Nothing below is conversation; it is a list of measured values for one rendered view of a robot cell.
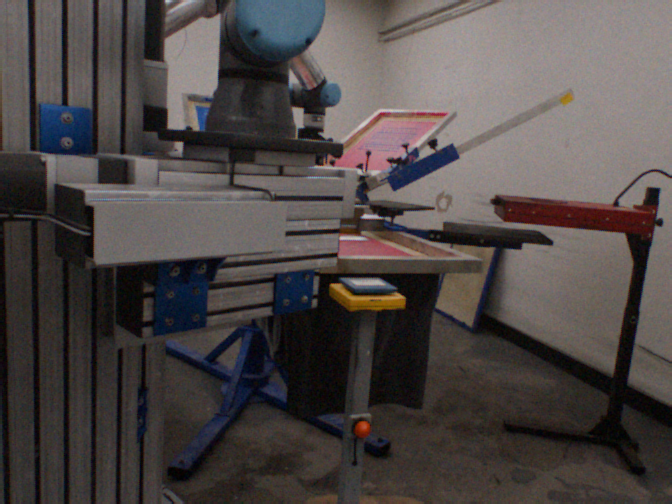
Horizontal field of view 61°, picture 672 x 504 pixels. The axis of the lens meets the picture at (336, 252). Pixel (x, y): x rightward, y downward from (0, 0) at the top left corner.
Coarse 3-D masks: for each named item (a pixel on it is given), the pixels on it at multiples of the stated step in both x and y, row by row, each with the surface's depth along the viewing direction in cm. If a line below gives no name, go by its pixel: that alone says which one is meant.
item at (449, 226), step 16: (448, 224) 270; (464, 224) 276; (432, 240) 262; (448, 240) 261; (464, 240) 259; (480, 240) 258; (496, 240) 257; (512, 240) 238; (528, 240) 237; (544, 240) 238
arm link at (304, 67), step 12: (300, 60) 161; (312, 60) 164; (300, 72) 164; (312, 72) 165; (300, 84) 170; (312, 84) 167; (324, 84) 169; (336, 84) 171; (312, 96) 170; (324, 96) 168; (336, 96) 171
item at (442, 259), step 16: (400, 240) 191; (416, 240) 180; (352, 256) 142; (368, 256) 144; (384, 256) 146; (400, 256) 147; (416, 256) 149; (432, 256) 171; (448, 256) 162; (464, 256) 156; (320, 272) 137; (336, 272) 139; (352, 272) 140; (368, 272) 142; (384, 272) 143; (400, 272) 145; (416, 272) 146; (432, 272) 148; (448, 272) 150; (464, 272) 151; (480, 272) 153
